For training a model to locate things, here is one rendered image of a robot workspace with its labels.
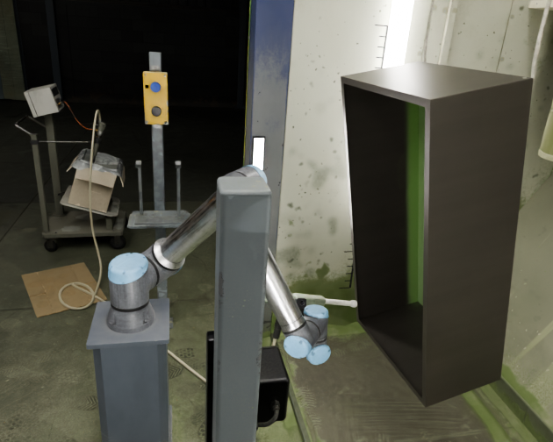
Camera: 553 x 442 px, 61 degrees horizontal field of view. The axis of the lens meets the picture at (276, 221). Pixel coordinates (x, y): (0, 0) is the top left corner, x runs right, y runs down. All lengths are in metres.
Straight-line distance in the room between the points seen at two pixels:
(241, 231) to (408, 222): 1.87
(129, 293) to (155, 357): 0.28
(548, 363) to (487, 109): 1.57
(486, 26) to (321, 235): 1.40
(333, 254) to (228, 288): 2.33
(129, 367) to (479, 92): 1.59
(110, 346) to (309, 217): 1.29
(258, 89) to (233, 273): 1.97
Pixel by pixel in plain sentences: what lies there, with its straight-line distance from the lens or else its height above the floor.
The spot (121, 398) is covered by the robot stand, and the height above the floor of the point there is 0.36.
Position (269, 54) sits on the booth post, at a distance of 2.39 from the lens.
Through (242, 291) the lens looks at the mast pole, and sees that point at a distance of 0.49.
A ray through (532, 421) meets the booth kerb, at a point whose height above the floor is 0.12.
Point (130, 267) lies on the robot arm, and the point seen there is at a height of 0.91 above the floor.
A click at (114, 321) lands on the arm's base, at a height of 0.67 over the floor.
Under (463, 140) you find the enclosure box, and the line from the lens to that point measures 1.51.
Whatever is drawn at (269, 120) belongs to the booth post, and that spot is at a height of 1.36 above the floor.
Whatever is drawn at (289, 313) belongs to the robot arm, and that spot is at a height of 0.91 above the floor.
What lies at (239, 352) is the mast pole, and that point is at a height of 1.45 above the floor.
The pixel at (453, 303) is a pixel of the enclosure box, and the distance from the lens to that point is 1.78.
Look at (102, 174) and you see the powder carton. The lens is 3.88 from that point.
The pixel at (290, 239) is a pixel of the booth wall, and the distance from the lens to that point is 2.67.
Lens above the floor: 1.78
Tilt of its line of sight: 22 degrees down
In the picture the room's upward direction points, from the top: 4 degrees clockwise
